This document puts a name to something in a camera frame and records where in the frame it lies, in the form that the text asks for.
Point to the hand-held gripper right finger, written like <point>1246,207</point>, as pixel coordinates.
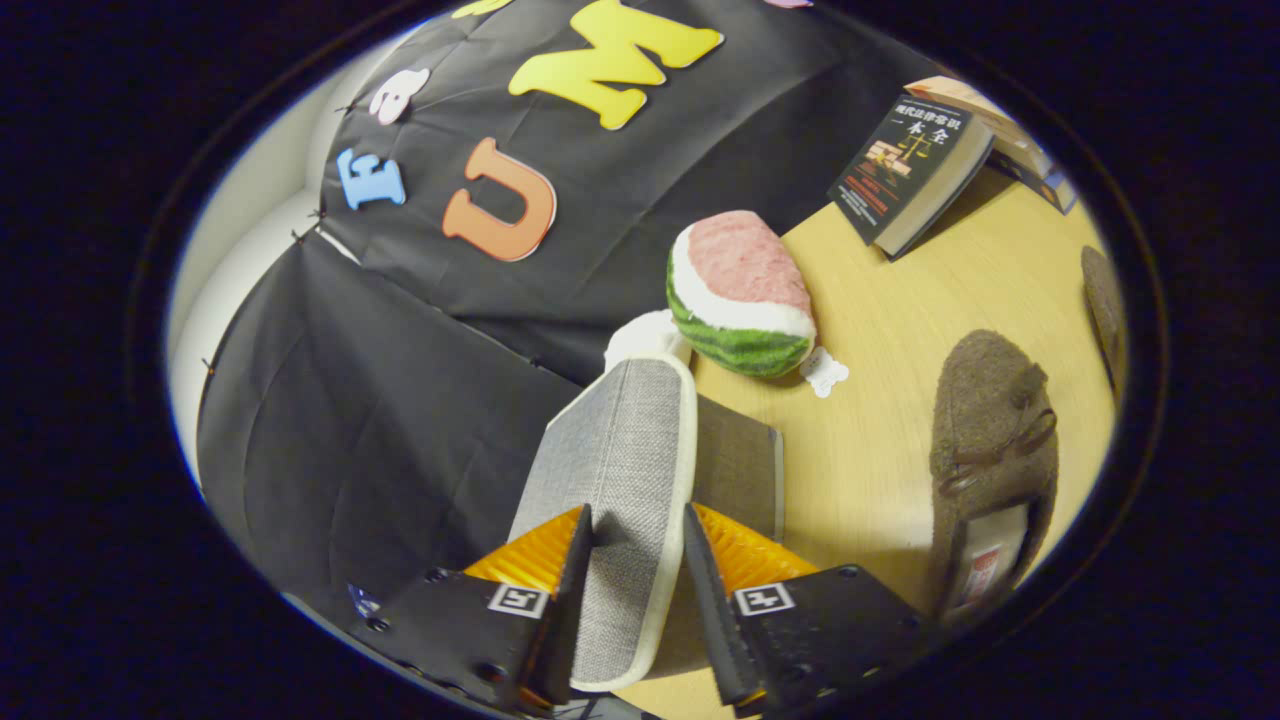
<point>715,620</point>

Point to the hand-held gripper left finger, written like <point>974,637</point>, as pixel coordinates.
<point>560,620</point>

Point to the grey fabric storage box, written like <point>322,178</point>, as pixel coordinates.
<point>620,470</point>

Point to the brown fuzzy shoe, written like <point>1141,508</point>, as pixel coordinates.
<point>990,440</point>
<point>1105,310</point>

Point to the white blue printed sheet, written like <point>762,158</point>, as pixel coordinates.
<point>363,600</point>

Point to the black backdrop cloth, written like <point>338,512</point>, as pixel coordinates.
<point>400,400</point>

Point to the white plush toy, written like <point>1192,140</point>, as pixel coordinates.
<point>645,335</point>

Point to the watermelon slice plush toy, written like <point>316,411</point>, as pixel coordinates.
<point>740,280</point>

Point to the black paperback book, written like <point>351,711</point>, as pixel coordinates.
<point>900,170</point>

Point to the blue paperback book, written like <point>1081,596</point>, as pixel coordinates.
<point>1055,190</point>

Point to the beige paperback book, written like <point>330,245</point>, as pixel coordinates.
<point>990,115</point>

